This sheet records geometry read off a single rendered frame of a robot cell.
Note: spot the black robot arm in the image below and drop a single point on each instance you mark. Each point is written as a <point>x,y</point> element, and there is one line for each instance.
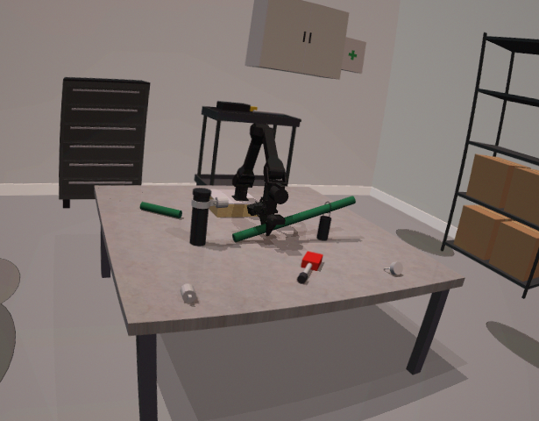
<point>273,169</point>

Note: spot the green cylinder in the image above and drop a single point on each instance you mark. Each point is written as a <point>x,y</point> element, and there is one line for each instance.
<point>161,210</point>
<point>307,214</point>

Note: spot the grey cup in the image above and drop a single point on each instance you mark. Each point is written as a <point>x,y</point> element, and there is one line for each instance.
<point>219,202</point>

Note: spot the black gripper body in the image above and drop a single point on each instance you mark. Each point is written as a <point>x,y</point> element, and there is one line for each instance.
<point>271,209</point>

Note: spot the black post with cap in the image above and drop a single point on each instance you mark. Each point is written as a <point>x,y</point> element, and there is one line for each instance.
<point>199,218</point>

